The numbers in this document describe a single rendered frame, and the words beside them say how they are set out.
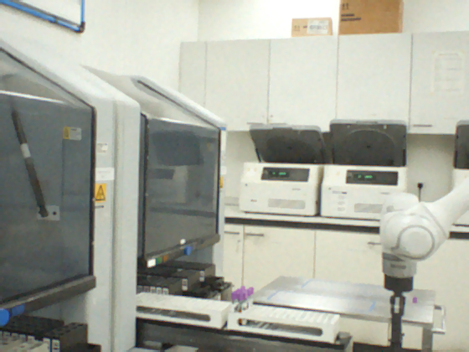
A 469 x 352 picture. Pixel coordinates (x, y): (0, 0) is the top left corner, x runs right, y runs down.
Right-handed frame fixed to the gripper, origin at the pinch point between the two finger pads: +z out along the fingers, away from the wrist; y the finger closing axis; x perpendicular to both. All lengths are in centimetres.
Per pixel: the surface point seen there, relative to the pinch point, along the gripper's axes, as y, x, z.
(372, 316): -25.1, -8.4, -1.9
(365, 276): -228, -30, 26
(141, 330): 7, -71, 1
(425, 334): -24.7, 7.5, 1.9
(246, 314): 4.9, -39.6, -6.8
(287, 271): -229, -84, 28
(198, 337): 7, -53, 1
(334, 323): 4.1, -15.6, -6.8
